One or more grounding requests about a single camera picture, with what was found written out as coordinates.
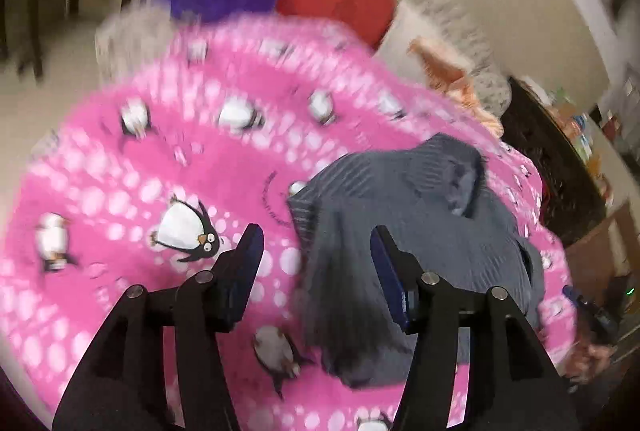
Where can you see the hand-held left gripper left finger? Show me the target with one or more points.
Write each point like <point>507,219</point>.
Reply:
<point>250,256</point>

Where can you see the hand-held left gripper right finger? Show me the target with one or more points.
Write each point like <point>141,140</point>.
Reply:
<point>385,256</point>

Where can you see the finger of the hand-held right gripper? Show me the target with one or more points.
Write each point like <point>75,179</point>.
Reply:
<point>580,303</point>

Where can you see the grey pinstriped coat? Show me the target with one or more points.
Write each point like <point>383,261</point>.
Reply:
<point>425,221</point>

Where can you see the person's right hand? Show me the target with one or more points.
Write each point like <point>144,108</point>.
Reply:
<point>592,361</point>

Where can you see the brown wooden panel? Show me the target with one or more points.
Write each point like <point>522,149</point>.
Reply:
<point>600,251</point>

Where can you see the dark carved wooden cabinet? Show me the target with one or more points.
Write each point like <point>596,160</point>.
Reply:
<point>550,161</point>

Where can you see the pink penguin print blanket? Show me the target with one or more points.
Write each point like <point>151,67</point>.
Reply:
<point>125,171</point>

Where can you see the clutter pile on cabinet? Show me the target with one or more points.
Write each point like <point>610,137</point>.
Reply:
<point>582,136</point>

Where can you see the peach fringed scarf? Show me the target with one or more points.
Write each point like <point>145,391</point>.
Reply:
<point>450,76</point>

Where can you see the white pillow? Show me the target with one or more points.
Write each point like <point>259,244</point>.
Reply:
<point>405,31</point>

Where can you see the red pillow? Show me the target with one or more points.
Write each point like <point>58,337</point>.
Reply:
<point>340,6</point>

